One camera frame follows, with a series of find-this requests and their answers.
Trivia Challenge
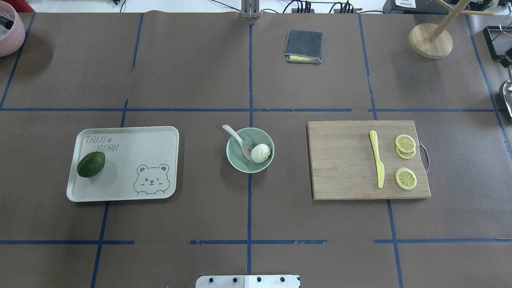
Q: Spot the white ceramic spoon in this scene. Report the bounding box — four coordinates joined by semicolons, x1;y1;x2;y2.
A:
222;124;257;163

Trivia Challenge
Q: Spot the light green bowl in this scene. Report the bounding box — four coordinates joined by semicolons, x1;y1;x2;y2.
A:
226;127;275;173

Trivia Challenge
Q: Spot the pink bowl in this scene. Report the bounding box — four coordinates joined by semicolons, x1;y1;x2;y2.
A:
0;1;26;57

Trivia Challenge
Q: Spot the grey folded cloth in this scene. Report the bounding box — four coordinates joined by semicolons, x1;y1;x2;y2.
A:
284;30;323;64

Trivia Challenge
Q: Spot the wooden cutting board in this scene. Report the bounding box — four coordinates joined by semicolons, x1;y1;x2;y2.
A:
307;120;431;200

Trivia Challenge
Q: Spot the white bear tray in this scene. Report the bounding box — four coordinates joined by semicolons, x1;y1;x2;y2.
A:
66;126;179;202

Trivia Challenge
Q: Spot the yellow plastic knife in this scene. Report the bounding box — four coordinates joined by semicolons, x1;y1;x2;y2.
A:
369;130;386;188

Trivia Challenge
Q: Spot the lemon slice upper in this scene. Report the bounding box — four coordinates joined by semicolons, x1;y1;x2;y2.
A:
395;134;416;153

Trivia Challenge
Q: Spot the lemon slice under stack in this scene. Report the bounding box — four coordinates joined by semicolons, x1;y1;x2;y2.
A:
395;148;416;159

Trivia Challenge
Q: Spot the lemon slice lower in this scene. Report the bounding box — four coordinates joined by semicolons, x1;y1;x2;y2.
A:
394;167;417;190

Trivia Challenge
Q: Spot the green avocado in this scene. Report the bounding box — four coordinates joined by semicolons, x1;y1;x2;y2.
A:
77;151;106;178

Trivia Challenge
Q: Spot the wooden mug tree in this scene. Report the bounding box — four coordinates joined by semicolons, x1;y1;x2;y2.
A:
408;0;494;60

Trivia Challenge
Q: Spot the metal scoop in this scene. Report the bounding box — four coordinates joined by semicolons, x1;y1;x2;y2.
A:
500;64;512;118

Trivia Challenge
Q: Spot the black glass rack tray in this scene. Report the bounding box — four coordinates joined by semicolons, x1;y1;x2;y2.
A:
482;26;512;60

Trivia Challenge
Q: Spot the aluminium frame post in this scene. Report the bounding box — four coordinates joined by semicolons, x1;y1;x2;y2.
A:
241;0;261;19

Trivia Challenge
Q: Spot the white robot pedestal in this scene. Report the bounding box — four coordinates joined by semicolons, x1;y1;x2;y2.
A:
195;274;301;288

